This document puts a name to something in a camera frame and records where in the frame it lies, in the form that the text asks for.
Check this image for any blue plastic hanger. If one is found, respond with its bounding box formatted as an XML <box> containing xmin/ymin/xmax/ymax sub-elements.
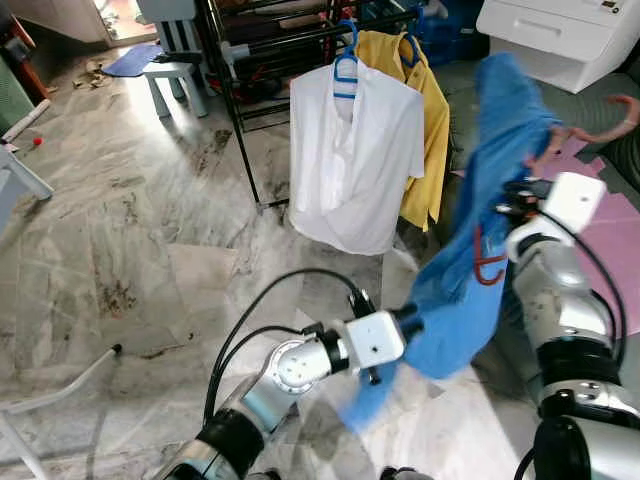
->
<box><xmin>331</xmin><ymin>19</ymin><xmax>362</xmax><ymax>102</ymax></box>
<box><xmin>397</xmin><ymin>31</ymin><xmax>424</xmax><ymax>70</ymax></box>

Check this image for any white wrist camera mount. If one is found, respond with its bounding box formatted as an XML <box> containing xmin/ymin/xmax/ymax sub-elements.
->
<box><xmin>344</xmin><ymin>309</ymin><xmax>407</xmax><ymax>370</ymax></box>
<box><xmin>539</xmin><ymin>171</ymin><xmax>609</xmax><ymax>237</ymax></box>

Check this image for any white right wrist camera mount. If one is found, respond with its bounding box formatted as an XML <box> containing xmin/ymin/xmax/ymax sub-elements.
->
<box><xmin>539</xmin><ymin>171</ymin><xmax>609</xmax><ymax>237</ymax></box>

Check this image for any blue floor mat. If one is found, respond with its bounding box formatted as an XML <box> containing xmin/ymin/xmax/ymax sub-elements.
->
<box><xmin>100</xmin><ymin>41</ymin><xmax>164</xmax><ymax>79</ymax></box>

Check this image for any black metal drying rack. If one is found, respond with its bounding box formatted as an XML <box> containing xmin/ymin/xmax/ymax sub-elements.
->
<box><xmin>195</xmin><ymin>0</ymin><xmax>453</xmax><ymax>212</ymax></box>

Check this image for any short black left arm cable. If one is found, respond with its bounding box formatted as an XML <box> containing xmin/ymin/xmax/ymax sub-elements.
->
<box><xmin>213</xmin><ymin>326</ymin><xmax>323</xmax><ymax>403</ymax></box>

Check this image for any silver robot leg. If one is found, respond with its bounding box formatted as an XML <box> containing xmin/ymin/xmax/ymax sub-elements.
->
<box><xmin>380</xmin><ymin>466</ymin><xmax>437</xmax><ymax>480</ymax></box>
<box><xmin>235</xmin><ymin>468</ymin><xmax>287</xmax><ymax>480</ymax></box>

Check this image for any silver robot left leg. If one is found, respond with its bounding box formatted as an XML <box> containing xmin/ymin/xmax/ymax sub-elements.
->
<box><xmin>235</xmin><ymin>468</ymin><xmax>287</xmax><ymax>480</ymax></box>

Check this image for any blue plastic crate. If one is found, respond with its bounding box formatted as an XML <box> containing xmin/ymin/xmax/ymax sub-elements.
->
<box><xmin>410</xmin><ymin>0</ymin><xmax>491</xmax><ymax>67</ymax></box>

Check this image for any blue t-shirt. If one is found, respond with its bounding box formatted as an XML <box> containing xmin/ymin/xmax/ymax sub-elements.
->
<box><xmin>339</xmin><ymin>51</ymin><xmax>567</xmax><ymax>434</ymax></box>

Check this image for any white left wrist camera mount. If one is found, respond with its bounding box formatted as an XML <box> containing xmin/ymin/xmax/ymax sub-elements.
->
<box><xmin>344</xmin><ymin>309</ymin><xmax>407</xmax><ymax>370</ymax></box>

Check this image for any silver robot right leg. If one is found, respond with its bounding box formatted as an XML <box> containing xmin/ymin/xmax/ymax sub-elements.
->
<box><xmin>380</xmin><ymin>466</ymin><xmax>437</xmax><ymax>480</ymax></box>

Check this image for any white printer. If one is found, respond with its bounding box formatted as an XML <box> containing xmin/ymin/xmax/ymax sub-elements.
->
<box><xmin>474</xmin><ymin>0</ymin><xmax>640</xmax><ymax>94</ymax></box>

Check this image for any green bin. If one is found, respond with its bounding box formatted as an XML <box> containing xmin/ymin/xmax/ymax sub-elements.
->
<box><xmin>0</xmin><ymin>60</ymin><xmax>33</xmax><ymax>127</ymax></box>

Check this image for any white tube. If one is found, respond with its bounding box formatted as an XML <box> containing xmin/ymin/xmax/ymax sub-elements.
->
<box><xmin>0</xmin><ymin>97</ymin><xmax>52</xmax><ymax>142</ymax></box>

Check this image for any white shirt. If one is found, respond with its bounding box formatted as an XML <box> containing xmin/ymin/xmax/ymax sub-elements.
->
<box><xmin>288</xmin><ymin>57</ymin><xmax>427</xmax><ymax>257</ymax></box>

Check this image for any yellow shirt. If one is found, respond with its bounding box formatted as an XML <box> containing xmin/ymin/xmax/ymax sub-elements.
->
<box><xmin>355</xmin><ymin>29</ymin><xmax>452</xmax><ymax>232</ymax></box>

